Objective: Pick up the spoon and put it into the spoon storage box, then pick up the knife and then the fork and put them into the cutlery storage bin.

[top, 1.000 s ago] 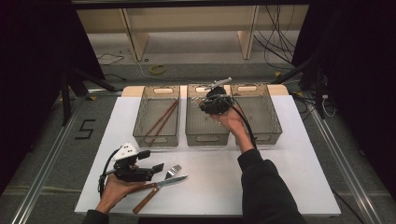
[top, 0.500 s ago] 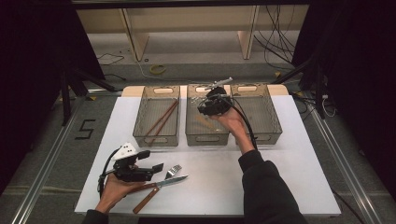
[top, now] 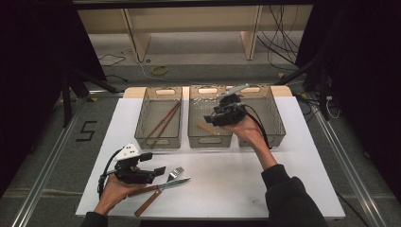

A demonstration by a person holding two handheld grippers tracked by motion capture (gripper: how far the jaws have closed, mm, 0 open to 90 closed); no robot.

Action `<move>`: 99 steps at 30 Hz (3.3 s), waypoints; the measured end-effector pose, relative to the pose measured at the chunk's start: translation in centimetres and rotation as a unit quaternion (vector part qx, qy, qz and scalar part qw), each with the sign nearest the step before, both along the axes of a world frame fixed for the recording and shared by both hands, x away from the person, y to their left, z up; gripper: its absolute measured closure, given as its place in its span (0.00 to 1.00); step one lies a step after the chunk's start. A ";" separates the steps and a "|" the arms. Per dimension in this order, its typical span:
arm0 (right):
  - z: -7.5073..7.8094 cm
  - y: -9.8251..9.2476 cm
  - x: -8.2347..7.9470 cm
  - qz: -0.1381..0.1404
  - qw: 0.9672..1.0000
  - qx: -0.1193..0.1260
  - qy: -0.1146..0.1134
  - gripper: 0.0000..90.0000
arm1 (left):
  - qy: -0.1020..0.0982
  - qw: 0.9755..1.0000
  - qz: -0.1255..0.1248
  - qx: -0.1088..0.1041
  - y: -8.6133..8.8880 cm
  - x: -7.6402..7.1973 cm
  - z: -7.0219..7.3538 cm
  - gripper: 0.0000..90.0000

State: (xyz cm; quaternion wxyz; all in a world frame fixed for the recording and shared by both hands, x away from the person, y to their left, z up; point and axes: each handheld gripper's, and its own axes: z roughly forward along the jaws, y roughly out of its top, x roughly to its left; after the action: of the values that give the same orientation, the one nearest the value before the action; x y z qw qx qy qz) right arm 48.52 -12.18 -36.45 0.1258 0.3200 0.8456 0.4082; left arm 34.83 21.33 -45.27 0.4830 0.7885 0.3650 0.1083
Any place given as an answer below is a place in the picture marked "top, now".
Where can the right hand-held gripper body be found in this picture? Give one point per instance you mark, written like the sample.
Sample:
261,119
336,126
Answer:
231,113

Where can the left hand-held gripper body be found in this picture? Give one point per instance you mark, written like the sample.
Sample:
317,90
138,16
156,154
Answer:
127,153

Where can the grey transparent plastic bin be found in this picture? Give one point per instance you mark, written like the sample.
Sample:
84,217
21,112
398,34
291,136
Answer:
274,116
157,110
201,138

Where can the brown wooden chopstick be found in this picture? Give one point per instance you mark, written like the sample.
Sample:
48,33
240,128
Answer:
164,119
167,125

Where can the person's right hand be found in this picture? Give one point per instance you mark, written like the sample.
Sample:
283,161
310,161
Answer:
249,132

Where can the person's left hand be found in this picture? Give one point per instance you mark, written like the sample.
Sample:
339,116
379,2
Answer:
113,192

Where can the white table sheet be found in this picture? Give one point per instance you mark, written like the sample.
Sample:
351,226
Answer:
220,189

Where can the yellow tape roll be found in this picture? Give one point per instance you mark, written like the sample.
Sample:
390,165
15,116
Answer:
160,70

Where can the black tripod stand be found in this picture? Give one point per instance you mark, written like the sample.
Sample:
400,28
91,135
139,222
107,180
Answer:
66,101
323,91

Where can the beige wooden desk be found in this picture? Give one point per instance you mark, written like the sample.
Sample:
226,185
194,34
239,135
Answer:
189,19

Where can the black curtain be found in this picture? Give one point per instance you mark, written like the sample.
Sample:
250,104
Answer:
369,78
34,78

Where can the aluminium floor rail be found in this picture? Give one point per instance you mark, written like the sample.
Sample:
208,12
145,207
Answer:
47,167
350,170

